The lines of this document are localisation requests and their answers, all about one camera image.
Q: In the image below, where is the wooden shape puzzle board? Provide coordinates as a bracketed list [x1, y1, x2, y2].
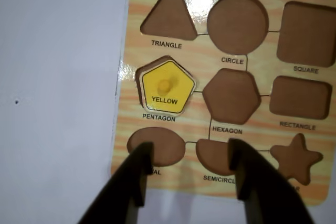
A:
[109, 0, 336, 208]

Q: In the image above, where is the yellow pentagon puzzle piece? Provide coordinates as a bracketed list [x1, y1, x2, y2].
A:
[140, 60, 197, 117]

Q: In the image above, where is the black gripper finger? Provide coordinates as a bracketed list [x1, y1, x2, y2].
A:
[77, 141, 155, 224]
[228, 138, 316, 224]

